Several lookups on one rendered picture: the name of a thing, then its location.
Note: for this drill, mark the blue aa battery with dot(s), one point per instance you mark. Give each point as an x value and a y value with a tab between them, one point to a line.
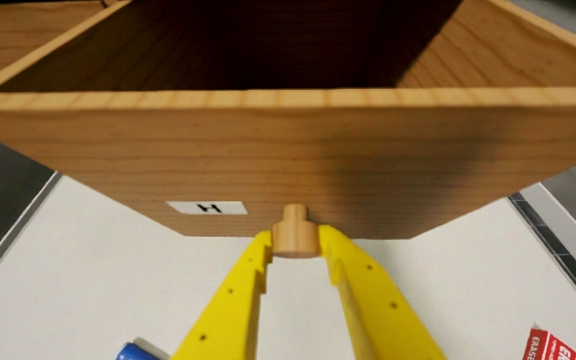
129	351

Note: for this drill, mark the brown wooden chest of drawers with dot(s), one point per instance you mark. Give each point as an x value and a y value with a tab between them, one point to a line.
111	2

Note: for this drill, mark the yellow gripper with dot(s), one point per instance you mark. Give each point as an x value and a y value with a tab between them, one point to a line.
381	323

